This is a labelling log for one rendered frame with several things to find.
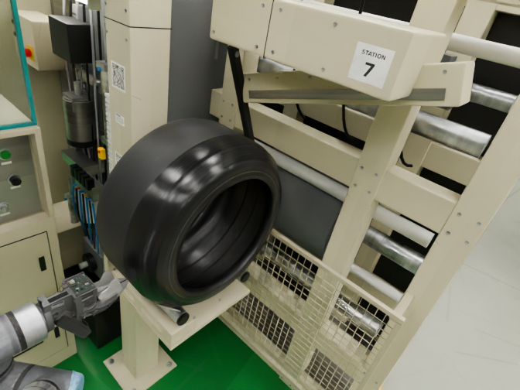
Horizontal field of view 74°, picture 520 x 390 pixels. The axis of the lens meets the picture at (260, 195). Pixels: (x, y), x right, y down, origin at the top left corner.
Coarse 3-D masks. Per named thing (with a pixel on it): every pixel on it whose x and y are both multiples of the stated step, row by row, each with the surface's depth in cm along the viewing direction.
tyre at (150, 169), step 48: (144, 144) 89; (192, 144) 87; (240, 144) 92; (144, 192) 82; (192, 192) 81; (240, 192) 131; (144, 240) 81; (192, 240) 131; (240, 240) 129; (144, 288) 88; (192, 288) 103
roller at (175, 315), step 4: (164, 308) 108; (176, 308) 106; (180, 308) 107; (168, 312) 107; (172, 312) 106; (176, 312) 105; (180, 312) 105; (184, 312) 106; (172, 316) 106; (176, 316) 105; (180, 316) 104; (184, 316) 105; (188, 316) 107; (176, 320) 105; (180, 320) 104; (184, 320) 106; (180, 324) 105
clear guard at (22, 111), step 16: (0, 0) 95; (0, 16) 97; (16, 16) 99; (0, 32) 98; (16, 32) 101; (0, 48) 100; (16, 48) 103; (0, 64) 102; (16, 64) 105; (0, 80) 104; (16, 80) 107; (0, 96) 105; (16, 96) 109; (0, 112) 107; (16, 112) 111; (32, 112) 114; (0, 128) 109
